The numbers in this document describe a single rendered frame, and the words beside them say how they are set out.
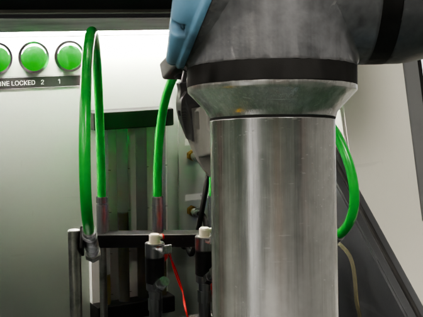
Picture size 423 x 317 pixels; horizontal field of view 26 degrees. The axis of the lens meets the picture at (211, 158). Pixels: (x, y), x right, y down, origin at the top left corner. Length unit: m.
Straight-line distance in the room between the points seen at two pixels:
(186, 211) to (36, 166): 0.29
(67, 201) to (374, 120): 0.52
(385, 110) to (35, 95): 0.57
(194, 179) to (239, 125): 1.04
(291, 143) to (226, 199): 0.06
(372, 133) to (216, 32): 0.95
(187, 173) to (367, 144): 0.33
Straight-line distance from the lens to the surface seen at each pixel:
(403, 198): 1.54
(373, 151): 1.51
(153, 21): 1.54
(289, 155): 0.59
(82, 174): 1.08
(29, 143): 1.51
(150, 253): 1.30
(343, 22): 0.60
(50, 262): 1.56
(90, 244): 1.18
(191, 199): 1.63
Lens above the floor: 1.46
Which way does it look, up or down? 10 degrees down
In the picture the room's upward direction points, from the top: straight up
